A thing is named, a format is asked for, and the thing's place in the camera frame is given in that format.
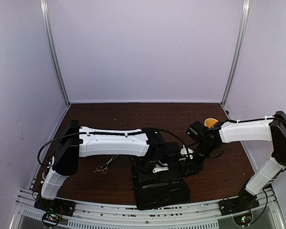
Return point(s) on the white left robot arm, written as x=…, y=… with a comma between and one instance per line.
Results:
x=146, y=145

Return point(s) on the black zip tool case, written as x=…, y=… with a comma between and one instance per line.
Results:
x=155, y=190

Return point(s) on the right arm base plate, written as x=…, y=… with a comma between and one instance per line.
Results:
x=239, y=208

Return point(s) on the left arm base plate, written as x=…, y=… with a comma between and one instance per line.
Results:
x=54, y=210

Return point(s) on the aluminium frame post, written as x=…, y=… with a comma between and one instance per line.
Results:
x=239, y=44
x=54, y=57

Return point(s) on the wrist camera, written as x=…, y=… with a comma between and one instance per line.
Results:
x=173, y=159
x=197, y=131

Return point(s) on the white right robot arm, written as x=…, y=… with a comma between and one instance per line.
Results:
x=212, y=133

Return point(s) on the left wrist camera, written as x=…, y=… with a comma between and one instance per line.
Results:
x=173, y=159

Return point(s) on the right aluminium frame post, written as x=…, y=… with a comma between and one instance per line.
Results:
x=239, y=44

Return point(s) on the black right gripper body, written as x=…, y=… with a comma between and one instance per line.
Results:
x=205, y=150

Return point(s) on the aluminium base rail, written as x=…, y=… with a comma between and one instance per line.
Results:
x=199, y=215

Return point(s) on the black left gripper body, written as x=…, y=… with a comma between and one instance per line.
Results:
x=145, y=163

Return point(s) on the silver scissors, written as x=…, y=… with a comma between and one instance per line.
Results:
x=104, y=167

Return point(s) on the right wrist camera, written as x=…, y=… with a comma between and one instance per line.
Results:
x=197, y=131

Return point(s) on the white patterned mug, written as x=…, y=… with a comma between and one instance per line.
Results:
x=210, y=122

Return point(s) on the left aluminium frame post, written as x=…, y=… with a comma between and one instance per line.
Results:
x=54, y=57

